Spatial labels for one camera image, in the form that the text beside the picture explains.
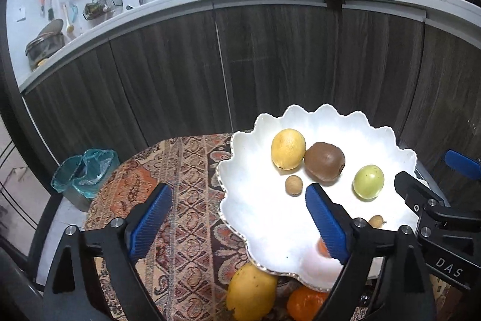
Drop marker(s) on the dish brush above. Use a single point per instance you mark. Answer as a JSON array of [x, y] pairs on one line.
[[69, 27]]

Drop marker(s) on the yellow lemon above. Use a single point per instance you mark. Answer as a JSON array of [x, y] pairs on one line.
[[288, 149]]

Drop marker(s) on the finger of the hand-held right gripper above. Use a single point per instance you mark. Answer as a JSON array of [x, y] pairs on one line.
[[411, 191], [460, 161]]

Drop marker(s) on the green apple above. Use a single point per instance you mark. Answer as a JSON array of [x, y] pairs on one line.
[[368, 181]]

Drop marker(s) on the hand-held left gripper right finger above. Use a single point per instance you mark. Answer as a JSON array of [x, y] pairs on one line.
[[325, 223]]

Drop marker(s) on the dark wood base cabinets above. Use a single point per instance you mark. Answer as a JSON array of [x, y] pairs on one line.
[[263, 61]]

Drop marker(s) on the yellow pear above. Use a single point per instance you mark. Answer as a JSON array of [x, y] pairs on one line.
[[251, 291]]

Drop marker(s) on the white scalloped bowl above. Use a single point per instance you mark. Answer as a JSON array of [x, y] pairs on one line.
[[263, 223]]

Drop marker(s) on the dark door frame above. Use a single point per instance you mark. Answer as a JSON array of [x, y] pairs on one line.
[[18, 99]]

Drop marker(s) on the trash bin with teal bag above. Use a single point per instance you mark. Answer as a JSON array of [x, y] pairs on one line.
[[65, 182], [96, 170]]

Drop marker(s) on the brown kiwi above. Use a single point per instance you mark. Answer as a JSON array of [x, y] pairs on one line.
[[324, 161]]

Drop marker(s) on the orange mandarin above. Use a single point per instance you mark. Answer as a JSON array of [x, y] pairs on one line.
[[306, 304]]

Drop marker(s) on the small brown longan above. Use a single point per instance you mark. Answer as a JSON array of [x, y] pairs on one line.
[[293, 185], [375, 222]]

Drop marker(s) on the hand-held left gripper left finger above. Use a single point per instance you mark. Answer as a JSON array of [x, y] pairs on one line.
[[150, 221]]

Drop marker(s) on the glass sliding door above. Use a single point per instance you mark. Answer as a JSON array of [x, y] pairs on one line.
[[13, 174]]

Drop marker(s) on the patterned tablecloth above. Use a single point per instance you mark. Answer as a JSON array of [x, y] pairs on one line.
[[188, 200]]

